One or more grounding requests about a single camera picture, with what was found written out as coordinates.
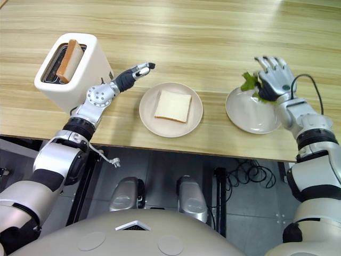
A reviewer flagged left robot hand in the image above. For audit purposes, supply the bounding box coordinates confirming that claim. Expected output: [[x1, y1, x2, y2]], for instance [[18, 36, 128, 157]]
[[116, 62, 157, 93]]

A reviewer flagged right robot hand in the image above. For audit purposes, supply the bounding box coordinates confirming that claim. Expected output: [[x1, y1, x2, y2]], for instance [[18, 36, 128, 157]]
[[254, 55, 296, 102]]

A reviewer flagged green lettuce leaf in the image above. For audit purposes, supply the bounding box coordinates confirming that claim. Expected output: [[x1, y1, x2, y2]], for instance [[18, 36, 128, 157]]
[[240, 71, 278, 105]]

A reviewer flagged cream toaster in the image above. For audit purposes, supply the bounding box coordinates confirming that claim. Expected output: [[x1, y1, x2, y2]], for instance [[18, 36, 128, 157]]
[[34, 33, 116, 116]]

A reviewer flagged beige plate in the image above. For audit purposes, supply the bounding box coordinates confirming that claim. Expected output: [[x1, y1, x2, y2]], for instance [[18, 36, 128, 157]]
[[139, 82, 204, 138]]

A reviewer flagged white plate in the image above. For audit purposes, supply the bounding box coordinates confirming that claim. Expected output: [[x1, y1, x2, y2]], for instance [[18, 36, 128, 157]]
[[225, 85, 282, 135]]

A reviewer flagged bread slice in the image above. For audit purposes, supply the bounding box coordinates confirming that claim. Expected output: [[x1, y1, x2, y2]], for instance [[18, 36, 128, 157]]
[[154, 90, 193, 124], [56, 39, 84, 84]]

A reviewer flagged silver robot leg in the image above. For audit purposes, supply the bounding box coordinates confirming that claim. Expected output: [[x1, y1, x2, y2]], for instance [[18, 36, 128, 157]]
[[109, 177, 146, 213], [176, 175, 209, 224]]

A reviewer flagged black table leg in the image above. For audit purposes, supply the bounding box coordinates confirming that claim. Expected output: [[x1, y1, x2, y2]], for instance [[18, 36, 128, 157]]
[[66, 149, 103, 227], [214, 167, 228, 238]]

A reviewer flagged robot body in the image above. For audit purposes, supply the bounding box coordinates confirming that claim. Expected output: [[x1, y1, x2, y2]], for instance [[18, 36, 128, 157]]
[[14, 210, 247, 256]]

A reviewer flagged white cord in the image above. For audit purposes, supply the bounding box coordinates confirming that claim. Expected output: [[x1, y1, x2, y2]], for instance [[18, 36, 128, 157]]
[[86, 142, 121, 169]]

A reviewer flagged black coiled cable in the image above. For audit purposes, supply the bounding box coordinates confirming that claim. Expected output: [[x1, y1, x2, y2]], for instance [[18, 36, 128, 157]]
[[225, 159, 277, 193]]

